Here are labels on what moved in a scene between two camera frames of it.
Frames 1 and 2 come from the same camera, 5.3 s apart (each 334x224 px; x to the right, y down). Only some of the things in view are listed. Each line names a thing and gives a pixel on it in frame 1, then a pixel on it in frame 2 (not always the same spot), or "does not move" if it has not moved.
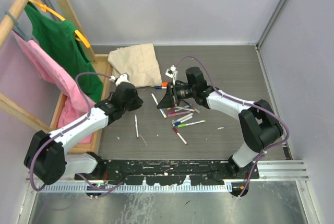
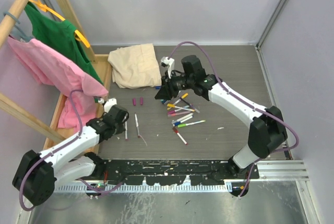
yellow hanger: (39, 4) does not move
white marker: (136, 126) does not move
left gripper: (136, 104) → (120, 129)
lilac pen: (174, 115) does not move
